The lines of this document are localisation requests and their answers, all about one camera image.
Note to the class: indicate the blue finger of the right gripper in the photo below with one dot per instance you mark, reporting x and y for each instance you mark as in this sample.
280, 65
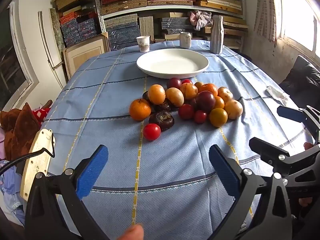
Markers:
268, 152
296, 115

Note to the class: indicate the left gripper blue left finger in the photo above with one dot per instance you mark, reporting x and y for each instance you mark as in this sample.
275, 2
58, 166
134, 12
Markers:
88, 171

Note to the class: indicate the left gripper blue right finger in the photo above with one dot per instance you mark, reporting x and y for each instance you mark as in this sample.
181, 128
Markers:
227, 170

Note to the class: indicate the tan potato-like fruit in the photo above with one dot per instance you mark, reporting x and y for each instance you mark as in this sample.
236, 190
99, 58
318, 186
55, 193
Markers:
234, 109

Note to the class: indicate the yellow orange citrus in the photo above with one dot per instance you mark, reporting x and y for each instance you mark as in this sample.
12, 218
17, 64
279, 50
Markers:
218, 117

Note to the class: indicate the small tan fruit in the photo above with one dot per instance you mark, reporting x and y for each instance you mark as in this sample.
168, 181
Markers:
225, 94

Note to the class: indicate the dark red plum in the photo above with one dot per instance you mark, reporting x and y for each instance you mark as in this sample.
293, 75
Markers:
205, 101

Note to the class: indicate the red cherry tomato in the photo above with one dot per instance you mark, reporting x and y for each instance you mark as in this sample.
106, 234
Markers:
151, 132

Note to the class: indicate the dark brown mangosteen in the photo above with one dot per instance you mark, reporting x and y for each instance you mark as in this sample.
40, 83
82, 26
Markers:
163, 119

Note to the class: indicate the orange mandarin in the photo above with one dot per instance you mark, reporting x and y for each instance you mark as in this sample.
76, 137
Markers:
139, 109

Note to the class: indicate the large yellow passion fruit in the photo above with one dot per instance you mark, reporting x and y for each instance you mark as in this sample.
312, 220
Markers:
156, 94

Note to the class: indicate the person's left hand thumb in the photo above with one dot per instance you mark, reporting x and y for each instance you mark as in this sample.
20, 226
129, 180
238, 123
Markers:
134, 232

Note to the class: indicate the crumpled white tissue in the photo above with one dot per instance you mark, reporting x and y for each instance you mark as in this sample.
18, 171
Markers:
278, 95

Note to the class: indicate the black cushion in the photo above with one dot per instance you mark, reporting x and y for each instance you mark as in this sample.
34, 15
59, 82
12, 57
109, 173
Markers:
302, 84

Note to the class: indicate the cream wooden board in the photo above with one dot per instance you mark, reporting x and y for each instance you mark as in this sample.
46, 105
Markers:
43, 139

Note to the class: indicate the blue checked tablecloth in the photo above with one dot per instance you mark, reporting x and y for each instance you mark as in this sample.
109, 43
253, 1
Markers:
167, 185

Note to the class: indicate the small red tomato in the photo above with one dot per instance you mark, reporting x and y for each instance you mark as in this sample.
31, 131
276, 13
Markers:
200, 117

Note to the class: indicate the small orange kumquat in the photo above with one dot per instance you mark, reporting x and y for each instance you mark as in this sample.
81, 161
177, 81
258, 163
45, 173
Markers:
219, 102

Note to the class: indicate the orange tangerine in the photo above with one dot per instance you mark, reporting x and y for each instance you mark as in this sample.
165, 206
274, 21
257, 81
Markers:
210, 87

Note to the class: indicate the dark plum on table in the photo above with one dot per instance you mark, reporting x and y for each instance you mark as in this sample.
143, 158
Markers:
174, 83

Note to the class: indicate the silver metal bottle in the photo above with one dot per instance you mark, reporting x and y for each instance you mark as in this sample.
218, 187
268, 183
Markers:
217, 35

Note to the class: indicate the framed cardboard panel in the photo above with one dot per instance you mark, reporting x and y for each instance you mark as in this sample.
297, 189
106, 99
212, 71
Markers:
76, 55

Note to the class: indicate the white oval plate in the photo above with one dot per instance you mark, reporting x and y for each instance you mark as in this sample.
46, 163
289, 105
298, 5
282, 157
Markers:
172, 62

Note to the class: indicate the pink crumpled cloth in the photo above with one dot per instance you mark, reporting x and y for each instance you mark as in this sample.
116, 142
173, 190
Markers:
200, 19

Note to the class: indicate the white drink can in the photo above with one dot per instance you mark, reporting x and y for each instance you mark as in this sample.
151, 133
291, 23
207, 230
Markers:
185, 40

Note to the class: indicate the white paper cup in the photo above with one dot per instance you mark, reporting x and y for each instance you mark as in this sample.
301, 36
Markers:
143, 43

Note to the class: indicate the metal storage shelf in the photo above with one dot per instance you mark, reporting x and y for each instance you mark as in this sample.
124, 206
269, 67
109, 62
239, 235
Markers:
163, 20

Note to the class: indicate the window with white frame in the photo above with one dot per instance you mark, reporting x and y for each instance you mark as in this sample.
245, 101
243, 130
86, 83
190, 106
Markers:
18, 78

